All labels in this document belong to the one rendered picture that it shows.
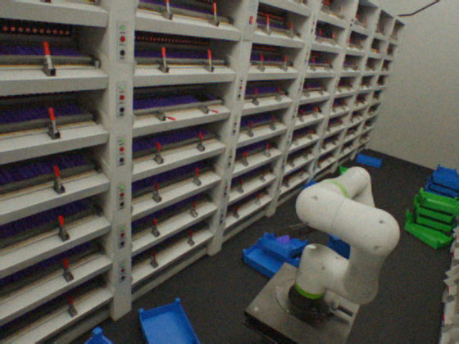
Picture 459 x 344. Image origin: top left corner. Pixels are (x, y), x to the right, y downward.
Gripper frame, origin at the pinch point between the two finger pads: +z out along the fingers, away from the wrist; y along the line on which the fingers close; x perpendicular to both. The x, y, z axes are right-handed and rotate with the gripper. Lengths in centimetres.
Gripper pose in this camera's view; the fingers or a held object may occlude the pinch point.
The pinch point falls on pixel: (284, 233)
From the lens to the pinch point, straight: 121.0
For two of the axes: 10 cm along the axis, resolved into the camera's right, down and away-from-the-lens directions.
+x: -2.3, -9.7, 1.0
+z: -9.4, 1.9, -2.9
